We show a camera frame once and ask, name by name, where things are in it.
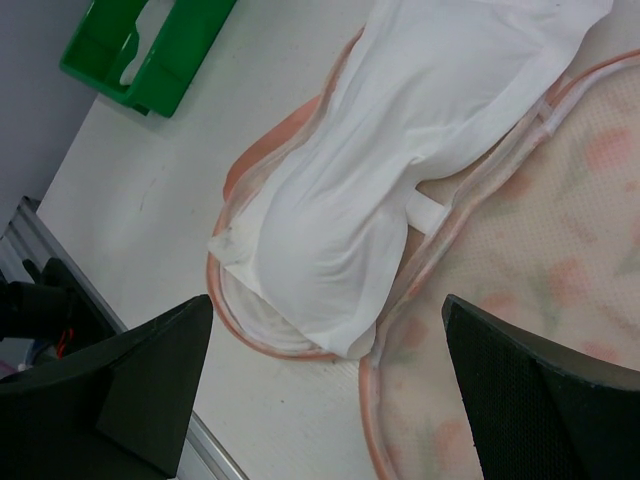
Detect green plastic tray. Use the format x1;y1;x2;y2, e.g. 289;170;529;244
60;1;235;118

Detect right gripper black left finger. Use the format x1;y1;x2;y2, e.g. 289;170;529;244
1;295;213;479

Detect white bra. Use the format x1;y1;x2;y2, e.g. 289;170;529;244
208;1;612;359

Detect floral laundry bag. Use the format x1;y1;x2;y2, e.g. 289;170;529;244
205;19;640;480

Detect aluminium mounting rail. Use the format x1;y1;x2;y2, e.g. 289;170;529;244
1;198;243;479

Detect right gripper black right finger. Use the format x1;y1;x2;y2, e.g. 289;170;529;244
442;295;639;479

